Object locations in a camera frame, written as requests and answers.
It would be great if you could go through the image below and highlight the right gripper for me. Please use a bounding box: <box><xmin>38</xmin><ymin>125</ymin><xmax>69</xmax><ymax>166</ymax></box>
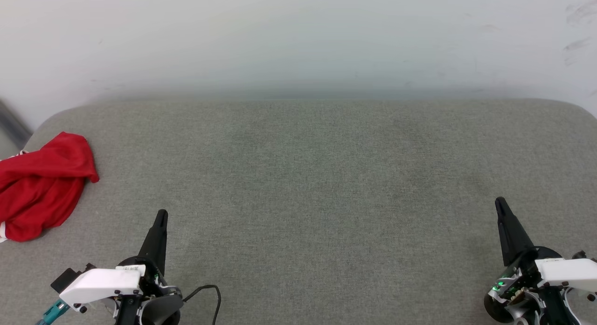
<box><xmin>484</xmin><ymin>197</ymin><xmax>597</xmax><ymax>325</ymax></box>

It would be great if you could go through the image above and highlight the teal plug camera cable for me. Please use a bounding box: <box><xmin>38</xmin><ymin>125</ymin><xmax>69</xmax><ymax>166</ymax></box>
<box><xmin>36</xmin><ymin>299</ymin><xmax>70</xmax><ymax>325</ymax></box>

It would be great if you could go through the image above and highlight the grey fabric sofa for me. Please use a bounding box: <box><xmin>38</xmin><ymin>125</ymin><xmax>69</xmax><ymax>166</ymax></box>
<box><xmin>0</xmin><ymin>99</ymin><xmax>597</xmax><ymax>325</ymax></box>

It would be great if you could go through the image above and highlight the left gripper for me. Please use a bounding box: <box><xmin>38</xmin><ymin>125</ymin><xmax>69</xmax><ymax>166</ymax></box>
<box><xmin>59</xmin><ymin>209</ymin><xmax>185</xmax><ymax>325</ymax></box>

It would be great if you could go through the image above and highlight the thin black cable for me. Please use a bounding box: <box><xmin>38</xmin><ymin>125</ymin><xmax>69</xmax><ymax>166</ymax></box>
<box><xmin>183</xmin><ymin>284</ymin><xmax>222</xmax><ymax>325</ymax></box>

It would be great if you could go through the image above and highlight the red and white jersey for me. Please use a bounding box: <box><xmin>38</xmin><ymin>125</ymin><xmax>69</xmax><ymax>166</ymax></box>
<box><xmin>0</xmin><ymin>131</ymin><xmax>100</xmax><ymax>243</ymax></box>

